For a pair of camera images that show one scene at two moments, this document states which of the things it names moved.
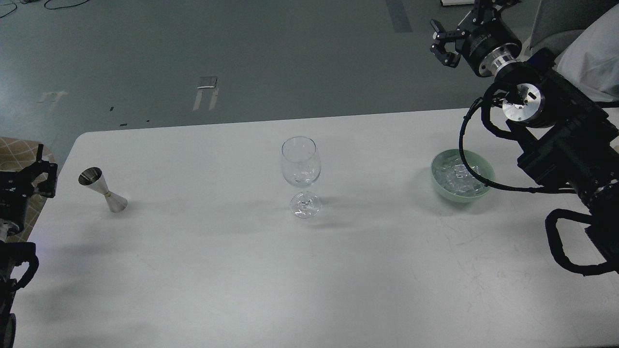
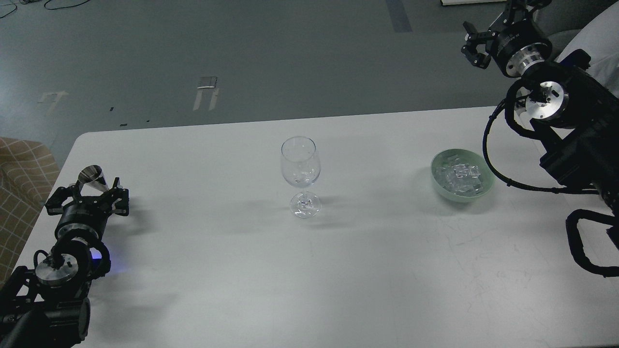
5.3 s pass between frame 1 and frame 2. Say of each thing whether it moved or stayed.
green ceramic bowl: stayed
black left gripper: moved
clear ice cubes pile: stayed
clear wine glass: stayed
